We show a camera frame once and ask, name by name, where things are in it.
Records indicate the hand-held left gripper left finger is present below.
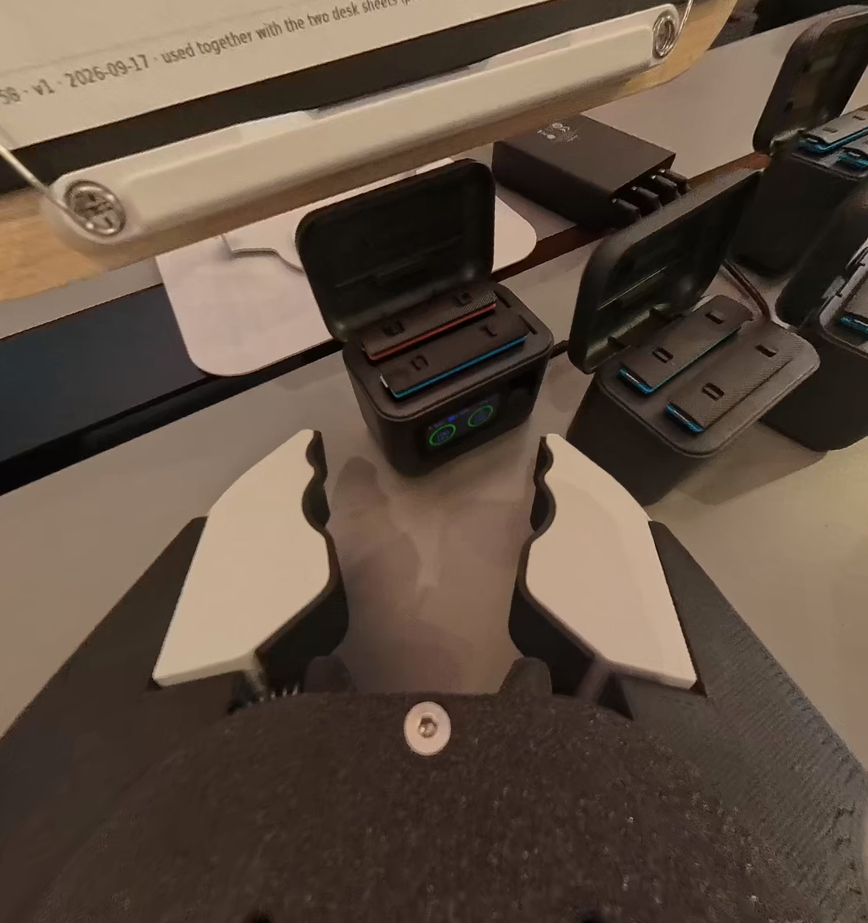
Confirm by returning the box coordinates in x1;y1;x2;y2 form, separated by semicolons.
151;429;350;686

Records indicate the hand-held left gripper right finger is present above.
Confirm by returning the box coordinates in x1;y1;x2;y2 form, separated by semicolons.
509;434;698;697

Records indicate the black battery charger case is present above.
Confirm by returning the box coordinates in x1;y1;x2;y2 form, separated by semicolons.
753;6;868;276
760;155;868;453
567;169;821;507
295;159;554;478

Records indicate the black battery with orange edge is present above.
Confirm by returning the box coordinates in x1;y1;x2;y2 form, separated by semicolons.
362;290;498;363

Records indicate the black power adapter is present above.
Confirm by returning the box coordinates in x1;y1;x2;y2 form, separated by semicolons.
491;117;689;232

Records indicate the printed instruction sheet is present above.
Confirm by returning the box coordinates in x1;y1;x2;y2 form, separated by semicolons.
0;0;550;163

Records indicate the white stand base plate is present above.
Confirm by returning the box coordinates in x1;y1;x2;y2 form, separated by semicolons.
156;160;537;377

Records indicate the black charger cable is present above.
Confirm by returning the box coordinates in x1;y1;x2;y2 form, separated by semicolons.
722;261;774;318

